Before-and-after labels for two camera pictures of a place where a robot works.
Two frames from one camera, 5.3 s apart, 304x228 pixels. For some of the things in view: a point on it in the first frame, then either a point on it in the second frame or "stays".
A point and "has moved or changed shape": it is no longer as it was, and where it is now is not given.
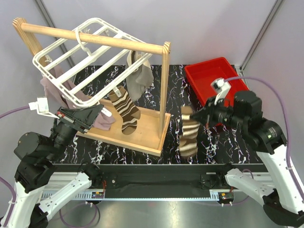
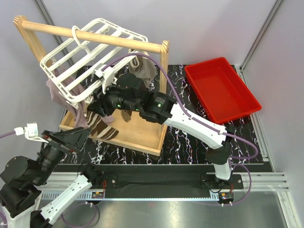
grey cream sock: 142,78 has moved or changed shape
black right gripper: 204,116 → 99,103
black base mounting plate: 186,181 stays
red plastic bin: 202,74 stays
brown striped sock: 188,142 → 97,126
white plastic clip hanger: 83,72 has moved or changed shape
